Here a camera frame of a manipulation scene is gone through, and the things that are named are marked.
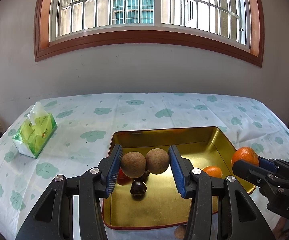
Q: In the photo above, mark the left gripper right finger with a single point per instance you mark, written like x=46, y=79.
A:
x=238, y=215

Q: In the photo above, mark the green tissue pack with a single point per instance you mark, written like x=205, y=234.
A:
x=35, y=131

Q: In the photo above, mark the person's right hand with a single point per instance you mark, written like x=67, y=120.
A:
x=281, y=230

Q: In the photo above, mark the red cherry tomato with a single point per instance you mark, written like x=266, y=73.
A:
x=123, y=177

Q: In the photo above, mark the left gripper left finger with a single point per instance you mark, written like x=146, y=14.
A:
x=52, y=215

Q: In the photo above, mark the gold metal tin tray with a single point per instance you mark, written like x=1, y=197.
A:
x=162, y=206

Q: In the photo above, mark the dark chestnut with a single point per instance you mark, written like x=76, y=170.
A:
x=138, y=188

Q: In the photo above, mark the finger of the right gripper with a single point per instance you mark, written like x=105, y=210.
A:
x=252, y=173
x=271, y=165

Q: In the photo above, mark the wrinkled dark passion fruit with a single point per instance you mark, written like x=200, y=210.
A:
x=145, y=176

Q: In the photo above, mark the brown kiwi fruit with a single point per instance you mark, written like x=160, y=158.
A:
x=179, y=232

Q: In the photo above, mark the wood-framed barred window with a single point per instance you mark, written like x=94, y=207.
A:
x=231, y=27

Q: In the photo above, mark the brown longan fruit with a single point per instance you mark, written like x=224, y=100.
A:
x=157, y=161
x=133, y=164

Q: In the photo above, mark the cloud-print tablecloth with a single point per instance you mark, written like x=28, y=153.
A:
x=86, y=124

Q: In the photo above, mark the small orange mandarin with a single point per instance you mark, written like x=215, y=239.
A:
x=213, y=171

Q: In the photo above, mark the large orange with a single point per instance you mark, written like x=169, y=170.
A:
x=247, y=154

